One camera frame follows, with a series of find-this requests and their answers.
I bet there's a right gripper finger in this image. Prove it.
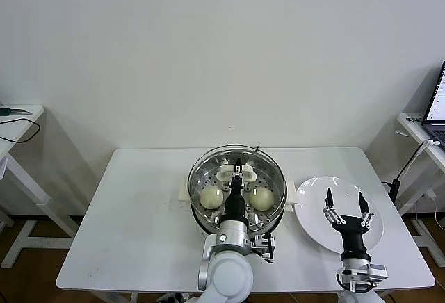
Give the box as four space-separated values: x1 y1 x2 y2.
357 191 375 229
322 187 341 228

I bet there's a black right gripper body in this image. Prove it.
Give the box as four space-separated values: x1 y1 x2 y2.
330 214 370 259

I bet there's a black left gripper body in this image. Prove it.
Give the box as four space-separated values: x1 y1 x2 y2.
223 177 248 221

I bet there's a white steamed baozi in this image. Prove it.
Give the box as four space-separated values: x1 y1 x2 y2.
199 186 225 210
248 187 275 212

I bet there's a glass lid with white handle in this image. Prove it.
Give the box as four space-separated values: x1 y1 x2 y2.
187 145 289 231

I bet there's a perforated stainless steel steamer basket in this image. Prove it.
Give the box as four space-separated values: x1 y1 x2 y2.
177 149 299 238

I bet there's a white round plate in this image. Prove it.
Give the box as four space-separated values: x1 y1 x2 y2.
294 176 386 256

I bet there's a white power strip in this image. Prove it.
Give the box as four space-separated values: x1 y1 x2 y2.
158 292 191 303

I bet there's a black laptop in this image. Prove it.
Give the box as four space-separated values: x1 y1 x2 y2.
421 60 445 144

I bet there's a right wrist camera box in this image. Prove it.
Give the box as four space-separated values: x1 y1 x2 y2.
367 263 389 280

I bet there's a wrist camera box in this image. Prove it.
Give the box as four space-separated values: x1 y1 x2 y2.
367 263 389 280
249 232 278 265

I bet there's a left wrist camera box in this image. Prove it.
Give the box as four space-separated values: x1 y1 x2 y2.
249 232 278 265

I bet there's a black laptop power cable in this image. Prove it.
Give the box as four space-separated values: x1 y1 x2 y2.
382 139 430 202

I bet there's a white hanging cable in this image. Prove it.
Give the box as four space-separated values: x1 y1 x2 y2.
415 190 441 234

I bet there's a thin black looped cable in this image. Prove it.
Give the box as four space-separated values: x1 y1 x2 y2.
0 117 41 143

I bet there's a white side table with cable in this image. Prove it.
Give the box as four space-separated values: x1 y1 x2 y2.
0 104 76 269

